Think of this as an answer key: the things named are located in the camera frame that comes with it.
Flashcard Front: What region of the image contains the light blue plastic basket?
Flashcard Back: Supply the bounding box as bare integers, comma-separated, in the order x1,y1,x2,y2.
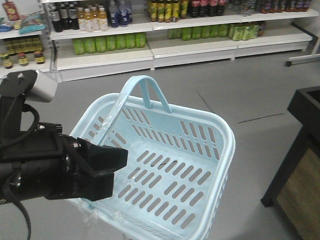
71,75,236,240

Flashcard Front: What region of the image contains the black wooden display stand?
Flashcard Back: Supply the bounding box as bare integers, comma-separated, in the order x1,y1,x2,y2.
260,86,320,240

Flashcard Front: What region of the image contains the white store shelf unit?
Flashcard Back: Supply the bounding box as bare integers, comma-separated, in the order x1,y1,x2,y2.
0,0,313,83

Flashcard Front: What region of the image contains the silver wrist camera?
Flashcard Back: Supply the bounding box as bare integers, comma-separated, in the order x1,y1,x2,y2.
26,70,58,103

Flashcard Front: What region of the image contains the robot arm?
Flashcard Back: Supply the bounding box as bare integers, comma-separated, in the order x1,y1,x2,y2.
0,69,128,227

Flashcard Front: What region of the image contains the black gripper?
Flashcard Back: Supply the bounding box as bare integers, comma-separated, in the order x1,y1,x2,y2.
46,134,129,202

